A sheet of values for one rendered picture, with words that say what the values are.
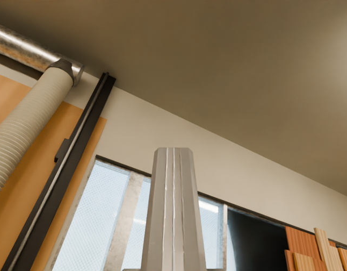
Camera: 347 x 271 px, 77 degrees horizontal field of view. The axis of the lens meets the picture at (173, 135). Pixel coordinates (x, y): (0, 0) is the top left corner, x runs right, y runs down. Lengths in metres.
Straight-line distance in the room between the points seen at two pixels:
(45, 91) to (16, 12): 0.52
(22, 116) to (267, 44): 1.28
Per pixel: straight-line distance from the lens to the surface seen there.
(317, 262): 2.17
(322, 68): 1.52
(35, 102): 1.28
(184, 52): 1.36
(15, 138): 1.19
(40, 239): 1.16
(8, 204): 1.26
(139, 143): 1.48
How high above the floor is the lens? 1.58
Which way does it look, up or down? 35 degrees up
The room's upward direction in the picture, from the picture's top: 10 degrees clockwise
